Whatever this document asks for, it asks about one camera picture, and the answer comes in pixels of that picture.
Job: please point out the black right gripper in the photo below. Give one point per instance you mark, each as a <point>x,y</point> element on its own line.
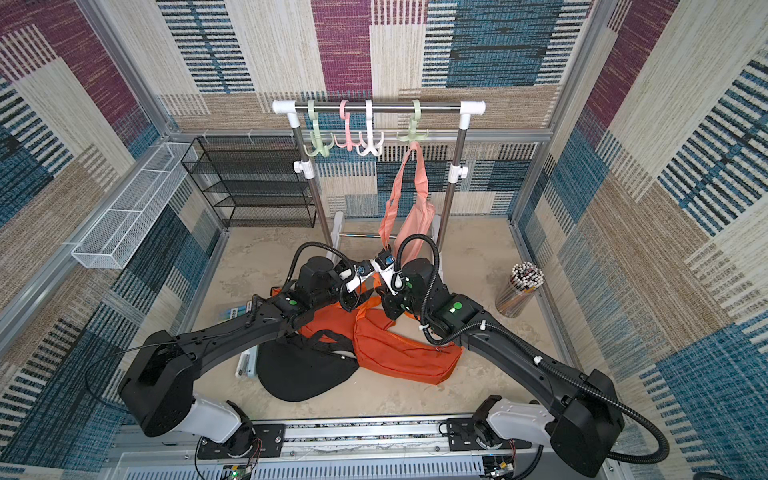
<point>391,301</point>

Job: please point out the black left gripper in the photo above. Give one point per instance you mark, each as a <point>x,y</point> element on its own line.
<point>354,301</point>

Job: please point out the orange waist bag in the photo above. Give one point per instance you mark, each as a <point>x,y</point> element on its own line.
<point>335,319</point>
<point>387,353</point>

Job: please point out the black waist bag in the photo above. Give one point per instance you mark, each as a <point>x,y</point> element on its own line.
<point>297,368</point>

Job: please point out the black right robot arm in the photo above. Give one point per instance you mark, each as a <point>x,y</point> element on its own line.
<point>586,415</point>

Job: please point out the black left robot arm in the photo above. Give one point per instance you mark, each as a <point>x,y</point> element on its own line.
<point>158,387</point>

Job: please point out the white hook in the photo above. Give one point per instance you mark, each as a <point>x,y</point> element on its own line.
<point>368,145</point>

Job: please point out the pink hook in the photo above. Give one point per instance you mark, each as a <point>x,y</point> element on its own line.
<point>345,116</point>

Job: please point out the left green hook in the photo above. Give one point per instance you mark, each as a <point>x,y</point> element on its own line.
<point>319,147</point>

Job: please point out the green hook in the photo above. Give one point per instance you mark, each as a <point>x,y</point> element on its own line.
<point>413,134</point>
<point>319,147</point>

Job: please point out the right green hook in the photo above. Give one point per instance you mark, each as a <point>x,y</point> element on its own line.
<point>413,134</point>

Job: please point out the pack of highlighter markers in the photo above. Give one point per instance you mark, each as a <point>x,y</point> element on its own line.
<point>235,310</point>

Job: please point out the cup of coloured pencils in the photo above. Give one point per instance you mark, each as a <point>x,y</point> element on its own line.
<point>525,279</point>

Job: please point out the white and steel clothes rack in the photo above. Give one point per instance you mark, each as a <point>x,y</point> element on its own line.
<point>347,186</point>

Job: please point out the black mesh shelf rack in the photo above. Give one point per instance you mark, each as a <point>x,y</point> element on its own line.
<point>250,181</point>

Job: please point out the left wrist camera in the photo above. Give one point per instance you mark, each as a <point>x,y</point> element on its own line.
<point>353,278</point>

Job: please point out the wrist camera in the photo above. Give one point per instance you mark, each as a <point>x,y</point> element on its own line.
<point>385,266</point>
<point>353,278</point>

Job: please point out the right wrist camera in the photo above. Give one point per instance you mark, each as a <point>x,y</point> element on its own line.
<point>385,266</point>

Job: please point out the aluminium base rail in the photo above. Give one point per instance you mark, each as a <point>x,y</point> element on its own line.
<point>389,447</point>

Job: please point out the white wire wall basket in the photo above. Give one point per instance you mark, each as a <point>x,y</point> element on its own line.
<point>116,236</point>

